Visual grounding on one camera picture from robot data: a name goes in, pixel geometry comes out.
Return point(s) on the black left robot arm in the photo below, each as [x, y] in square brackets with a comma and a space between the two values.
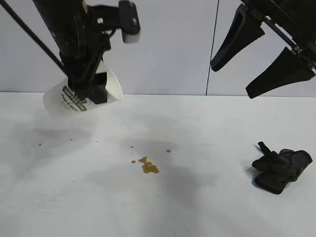
[59, 22]

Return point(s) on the black left camera bracket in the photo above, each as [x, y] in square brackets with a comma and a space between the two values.
[103, 12]

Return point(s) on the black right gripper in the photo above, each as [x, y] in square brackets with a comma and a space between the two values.
[298, 19]

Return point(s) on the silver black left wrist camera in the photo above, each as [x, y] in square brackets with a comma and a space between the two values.
[130, 19]

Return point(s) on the black purple cleaning cloth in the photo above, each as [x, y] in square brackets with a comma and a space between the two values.
[280, 170]

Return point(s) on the brown coffee puddle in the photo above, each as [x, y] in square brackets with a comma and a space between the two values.
[149, 168]

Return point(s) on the white paper coffee cup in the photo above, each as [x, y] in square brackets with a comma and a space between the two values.
[56, 101]

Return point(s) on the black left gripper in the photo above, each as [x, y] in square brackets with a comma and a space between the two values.
[84, 61]

